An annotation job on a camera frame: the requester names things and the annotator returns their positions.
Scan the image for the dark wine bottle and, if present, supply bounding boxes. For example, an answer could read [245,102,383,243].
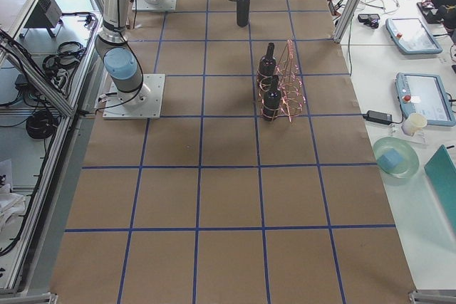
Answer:
[262,75,281,121]
[236,0,250,27]

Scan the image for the dark wine bottle far basket side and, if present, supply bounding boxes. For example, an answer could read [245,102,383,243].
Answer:
[256,42,276,87]

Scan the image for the blue teach pendant upper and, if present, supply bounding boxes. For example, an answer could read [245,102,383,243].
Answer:
[385,18,442,55]

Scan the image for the blue teach pendant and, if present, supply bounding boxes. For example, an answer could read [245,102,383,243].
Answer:
[395,73,455,127]
[385,18,442,55]

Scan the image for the grey electronics box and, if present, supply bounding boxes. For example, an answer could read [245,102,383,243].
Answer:
[19,0,63,38]

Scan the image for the black power adapter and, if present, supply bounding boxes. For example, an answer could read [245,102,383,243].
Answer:
[363,110,393,125]

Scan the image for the blue teach pendant lower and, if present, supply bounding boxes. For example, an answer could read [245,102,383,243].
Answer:
[395,73,455,127]

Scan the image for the white paper cup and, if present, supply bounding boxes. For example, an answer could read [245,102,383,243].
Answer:
[401,112,428,136]

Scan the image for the blue sponge block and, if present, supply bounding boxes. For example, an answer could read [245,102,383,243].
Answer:
[377,148,405,173]

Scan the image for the green glass bowl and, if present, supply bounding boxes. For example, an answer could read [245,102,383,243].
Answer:
[373,137,420,179]

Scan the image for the teal board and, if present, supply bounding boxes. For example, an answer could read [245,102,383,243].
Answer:
[424,145,455,231]

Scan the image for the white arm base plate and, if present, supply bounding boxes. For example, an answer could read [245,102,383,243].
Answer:
[101,74,165,120]
[132,0,177,12]

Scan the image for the copper wire wine basket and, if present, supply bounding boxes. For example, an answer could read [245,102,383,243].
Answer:
[256,40,306,122]

